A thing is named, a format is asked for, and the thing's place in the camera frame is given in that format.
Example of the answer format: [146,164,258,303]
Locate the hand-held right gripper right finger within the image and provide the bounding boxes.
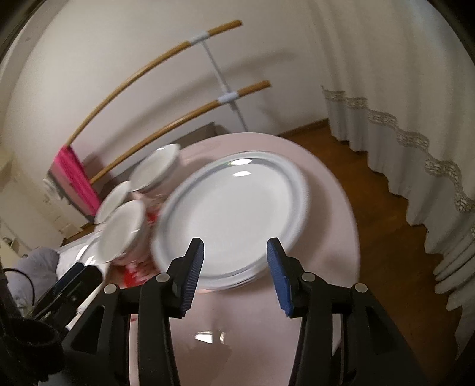
[266,237,424,386]

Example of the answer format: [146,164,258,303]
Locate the pink cloth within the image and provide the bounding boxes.
[52,146,103,218]

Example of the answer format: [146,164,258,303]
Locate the white lace-trimmed curtain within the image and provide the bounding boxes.
[308,0,475,357]

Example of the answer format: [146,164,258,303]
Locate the short wooden barre rail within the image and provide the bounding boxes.
[90,80,272,185]

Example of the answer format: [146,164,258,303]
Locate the round pink printed table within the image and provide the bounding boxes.
[107,132,362,386]

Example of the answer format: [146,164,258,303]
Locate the white barre stand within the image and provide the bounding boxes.
[190,31,248,132]

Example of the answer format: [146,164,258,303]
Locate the white bowl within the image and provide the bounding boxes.
[128,144,182,194]
[94,181,132,225]
[97,200,149,266]

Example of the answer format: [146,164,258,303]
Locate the grey plastic bag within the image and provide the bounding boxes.
[11,248,59,309]

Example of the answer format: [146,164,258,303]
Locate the long wooden barre rail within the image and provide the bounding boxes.
[65,20,244,147]

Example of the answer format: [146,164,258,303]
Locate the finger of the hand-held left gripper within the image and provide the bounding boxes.
[31,266,103,330]
[54,262,88,294]

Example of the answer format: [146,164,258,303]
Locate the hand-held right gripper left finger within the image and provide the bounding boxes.
[61,237,205,386]

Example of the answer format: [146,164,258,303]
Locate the black cable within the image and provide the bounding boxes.
[2,269,36,309]

